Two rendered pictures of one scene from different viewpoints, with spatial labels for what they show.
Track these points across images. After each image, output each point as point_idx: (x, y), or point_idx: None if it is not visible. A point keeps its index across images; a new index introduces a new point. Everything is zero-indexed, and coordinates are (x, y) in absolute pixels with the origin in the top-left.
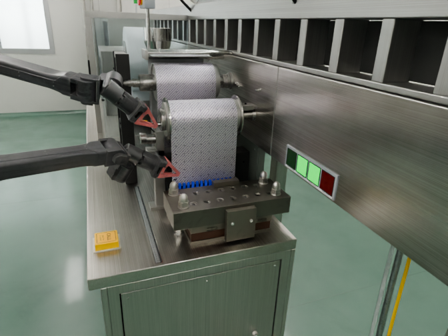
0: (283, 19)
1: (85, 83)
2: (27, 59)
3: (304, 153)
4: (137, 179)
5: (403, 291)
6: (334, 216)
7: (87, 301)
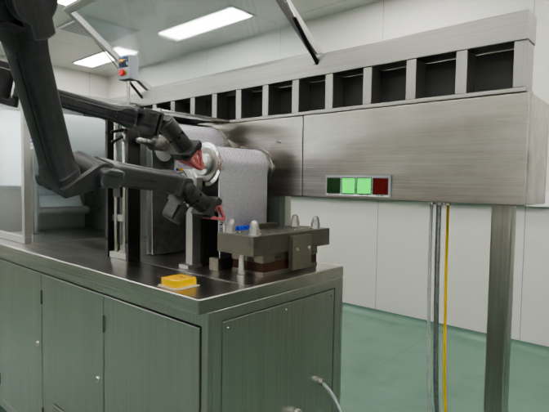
0: (301, 80)
1: (153, 114)
2: None
3: (348, 175)
4: None
5: (385, 376)
6: None
7: None
